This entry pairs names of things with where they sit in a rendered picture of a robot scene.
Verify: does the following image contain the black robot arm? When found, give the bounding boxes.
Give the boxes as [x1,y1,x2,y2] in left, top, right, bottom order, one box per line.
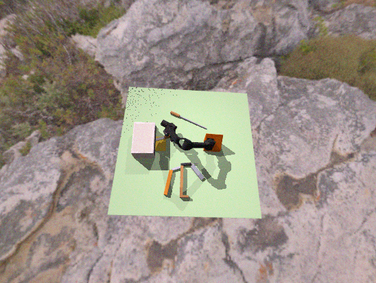
[161,120,215,150]

